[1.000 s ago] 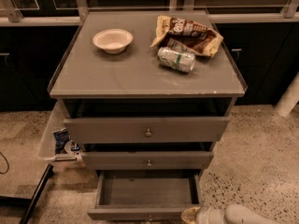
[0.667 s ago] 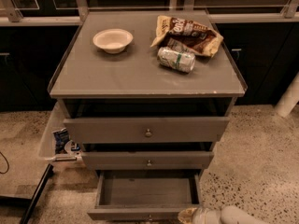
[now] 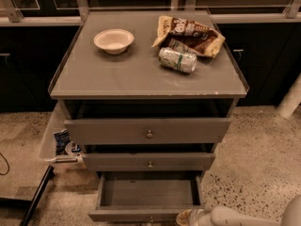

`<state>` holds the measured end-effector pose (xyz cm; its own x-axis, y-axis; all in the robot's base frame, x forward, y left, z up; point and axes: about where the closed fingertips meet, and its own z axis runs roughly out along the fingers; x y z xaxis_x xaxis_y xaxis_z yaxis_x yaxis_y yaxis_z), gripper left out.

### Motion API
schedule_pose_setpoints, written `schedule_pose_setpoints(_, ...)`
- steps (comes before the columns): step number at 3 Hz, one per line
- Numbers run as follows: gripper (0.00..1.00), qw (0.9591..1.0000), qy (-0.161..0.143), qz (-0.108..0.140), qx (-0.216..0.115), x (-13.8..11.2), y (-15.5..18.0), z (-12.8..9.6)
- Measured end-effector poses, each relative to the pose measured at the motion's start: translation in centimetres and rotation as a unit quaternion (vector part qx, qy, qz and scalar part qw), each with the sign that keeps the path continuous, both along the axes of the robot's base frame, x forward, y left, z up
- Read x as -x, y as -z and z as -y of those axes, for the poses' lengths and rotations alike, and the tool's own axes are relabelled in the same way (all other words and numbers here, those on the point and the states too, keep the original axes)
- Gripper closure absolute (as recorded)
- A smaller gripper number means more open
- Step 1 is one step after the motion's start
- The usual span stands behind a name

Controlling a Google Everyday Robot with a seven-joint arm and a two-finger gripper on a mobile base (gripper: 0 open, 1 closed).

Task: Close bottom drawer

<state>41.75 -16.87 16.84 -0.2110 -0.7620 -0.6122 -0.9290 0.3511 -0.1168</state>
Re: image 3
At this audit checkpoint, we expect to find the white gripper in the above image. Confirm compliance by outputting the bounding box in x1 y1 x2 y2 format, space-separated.
176 209 212 226

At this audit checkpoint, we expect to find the grey bottom drawer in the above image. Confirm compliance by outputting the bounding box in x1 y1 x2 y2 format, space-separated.
88 171 203 222

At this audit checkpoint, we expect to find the grey drawer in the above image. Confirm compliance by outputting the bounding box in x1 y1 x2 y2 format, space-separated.
64 118 230 145
88 171 203 222
82 153 215 171

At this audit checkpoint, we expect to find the grey middle drawer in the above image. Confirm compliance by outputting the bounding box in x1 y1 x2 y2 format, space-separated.
82 153 215 171

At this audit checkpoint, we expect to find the grey top drawer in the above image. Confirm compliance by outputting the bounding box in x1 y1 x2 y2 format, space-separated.
64 118 230 145

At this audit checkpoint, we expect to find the grey drawer cabinet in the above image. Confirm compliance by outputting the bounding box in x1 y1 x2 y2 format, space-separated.
47 10 250 174

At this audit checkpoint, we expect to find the blue snack packet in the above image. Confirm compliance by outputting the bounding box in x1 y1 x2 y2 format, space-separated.
54 129 81 155

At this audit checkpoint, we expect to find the clear plastic bin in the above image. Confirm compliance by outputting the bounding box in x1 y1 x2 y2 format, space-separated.
40 105 86 170

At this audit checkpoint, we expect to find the black floor bar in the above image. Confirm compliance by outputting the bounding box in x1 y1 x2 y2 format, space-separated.
19 166 54 226

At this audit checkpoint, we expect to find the silver green soda can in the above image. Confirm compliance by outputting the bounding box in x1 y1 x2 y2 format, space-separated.
158 47 198 74

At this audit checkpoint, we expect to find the brown chip bag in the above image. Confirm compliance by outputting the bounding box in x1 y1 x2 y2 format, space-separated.
152 16 225 57

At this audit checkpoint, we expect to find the white paper bowl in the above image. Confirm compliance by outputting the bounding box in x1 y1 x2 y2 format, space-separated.
93 29 135 55

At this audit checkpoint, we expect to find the white cylindrical post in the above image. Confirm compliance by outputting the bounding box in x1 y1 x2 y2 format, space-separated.
277 73 301 119

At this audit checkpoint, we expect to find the black cable on floor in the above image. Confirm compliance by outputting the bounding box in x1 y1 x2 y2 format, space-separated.
0 153 10 176

